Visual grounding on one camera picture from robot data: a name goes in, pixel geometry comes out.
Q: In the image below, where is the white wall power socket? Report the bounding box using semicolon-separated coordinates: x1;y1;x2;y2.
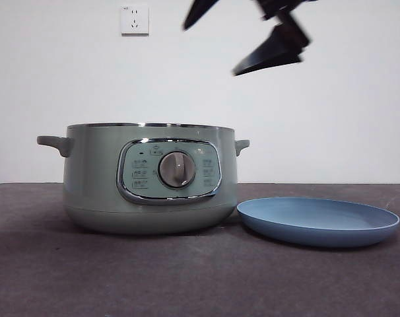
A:
121;5;150;37

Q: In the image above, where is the pale green electric steamer pot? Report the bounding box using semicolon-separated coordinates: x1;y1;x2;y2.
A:
36;122;251;236

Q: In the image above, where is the blue round plate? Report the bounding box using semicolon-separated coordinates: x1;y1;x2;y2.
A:
236;196;400;249

